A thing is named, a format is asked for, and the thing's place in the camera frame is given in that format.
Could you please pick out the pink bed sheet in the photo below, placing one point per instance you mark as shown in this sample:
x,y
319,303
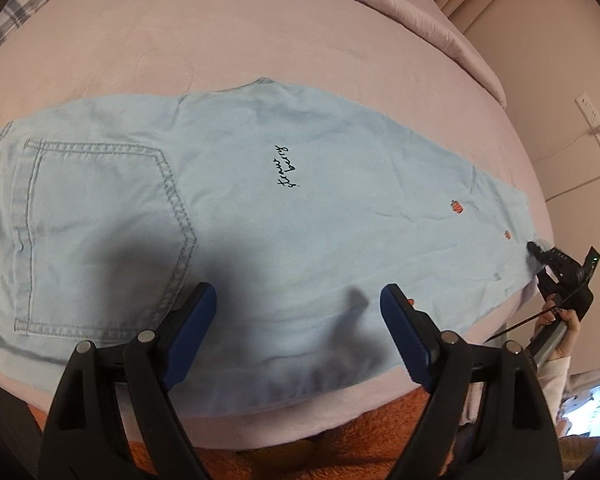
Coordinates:
x,y
84,49

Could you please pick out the right hand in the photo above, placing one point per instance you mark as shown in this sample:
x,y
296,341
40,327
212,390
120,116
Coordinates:
x,y
568,328

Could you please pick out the light blue denim pants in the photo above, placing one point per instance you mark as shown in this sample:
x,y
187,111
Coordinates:
x,y
298,206

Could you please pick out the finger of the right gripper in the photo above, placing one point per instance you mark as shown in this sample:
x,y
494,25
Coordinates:
x,y
541,252

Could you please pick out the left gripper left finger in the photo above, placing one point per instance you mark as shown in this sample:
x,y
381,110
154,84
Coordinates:
x,y
84,436

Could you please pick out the white wall power strip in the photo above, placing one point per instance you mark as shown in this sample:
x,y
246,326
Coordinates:
x,y
599,129

